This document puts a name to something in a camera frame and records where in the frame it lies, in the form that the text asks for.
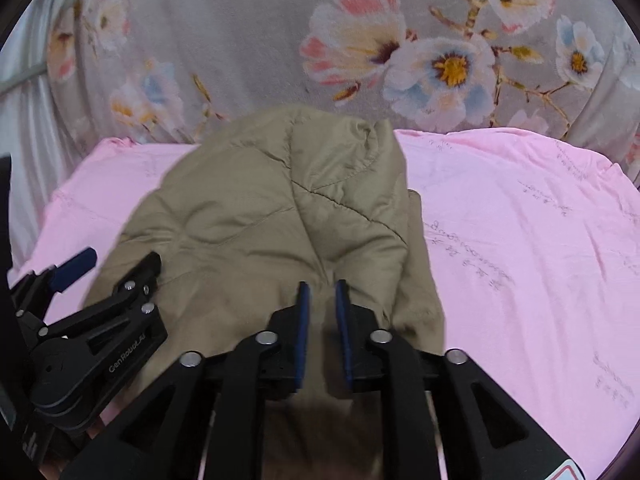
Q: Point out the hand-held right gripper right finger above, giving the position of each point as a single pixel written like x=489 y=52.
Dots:
x=342 y=335

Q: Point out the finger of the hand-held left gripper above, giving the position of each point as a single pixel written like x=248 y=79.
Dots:
x=75 y=262
x=130 y=285

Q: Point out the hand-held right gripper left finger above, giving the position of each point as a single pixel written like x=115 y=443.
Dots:
x=301 y=335

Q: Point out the khaki padded jacket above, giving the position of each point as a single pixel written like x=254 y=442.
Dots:
x=260 y=210

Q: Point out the white satin cloth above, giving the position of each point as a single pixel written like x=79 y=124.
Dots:
x=30 y=135

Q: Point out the pink bed sheet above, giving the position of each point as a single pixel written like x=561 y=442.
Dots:
x=525 y=260

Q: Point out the grey floral blanket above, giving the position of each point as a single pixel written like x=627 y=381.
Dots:
x=250 y=35

